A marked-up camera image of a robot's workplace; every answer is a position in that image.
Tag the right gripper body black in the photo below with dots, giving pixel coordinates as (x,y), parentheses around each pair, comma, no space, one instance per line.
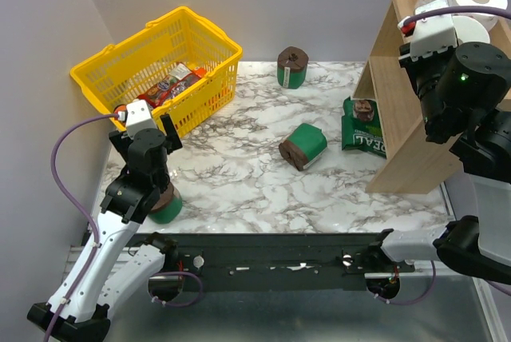
(425,72)

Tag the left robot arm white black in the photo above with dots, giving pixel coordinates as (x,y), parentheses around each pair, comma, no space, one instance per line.
(85,303)

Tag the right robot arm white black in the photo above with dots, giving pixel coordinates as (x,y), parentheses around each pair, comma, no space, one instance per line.
(459,91)

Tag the green wrapped roll near left arm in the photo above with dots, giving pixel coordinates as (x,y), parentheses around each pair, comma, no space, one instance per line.
(168,207)

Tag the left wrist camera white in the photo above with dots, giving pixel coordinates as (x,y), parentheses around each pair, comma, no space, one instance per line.
(136,116)

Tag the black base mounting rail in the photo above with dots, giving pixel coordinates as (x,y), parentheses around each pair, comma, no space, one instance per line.
(277,262)

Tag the orange bottle in basket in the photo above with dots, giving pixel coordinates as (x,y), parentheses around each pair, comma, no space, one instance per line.
(119,109)

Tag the red snack bag in basket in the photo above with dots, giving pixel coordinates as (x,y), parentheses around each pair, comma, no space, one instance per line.
(176,81)

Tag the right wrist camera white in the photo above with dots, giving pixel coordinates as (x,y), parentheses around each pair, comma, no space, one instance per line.
(429,36)

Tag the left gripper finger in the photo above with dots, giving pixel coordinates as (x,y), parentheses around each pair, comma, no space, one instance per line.
(120,141)
(172,139)

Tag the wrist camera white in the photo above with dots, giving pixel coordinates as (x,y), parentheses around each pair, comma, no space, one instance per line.
(136,116)
(429,36)

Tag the upright green brown wrapped roll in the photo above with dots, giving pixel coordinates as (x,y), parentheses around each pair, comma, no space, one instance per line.
(292,67)

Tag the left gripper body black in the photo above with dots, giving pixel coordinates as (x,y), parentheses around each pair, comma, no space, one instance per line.
(135,135)

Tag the green snack bag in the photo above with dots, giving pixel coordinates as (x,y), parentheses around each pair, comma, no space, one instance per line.
(361,127)

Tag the yellow plastic shopping basket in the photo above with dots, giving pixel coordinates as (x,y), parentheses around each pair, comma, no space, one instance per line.
(120,73)

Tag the wooden two-tier shelf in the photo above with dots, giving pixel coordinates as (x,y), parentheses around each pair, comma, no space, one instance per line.
(413,165)

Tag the green brown roll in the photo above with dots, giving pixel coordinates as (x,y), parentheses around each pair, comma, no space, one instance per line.
(303,146)
(292,67)

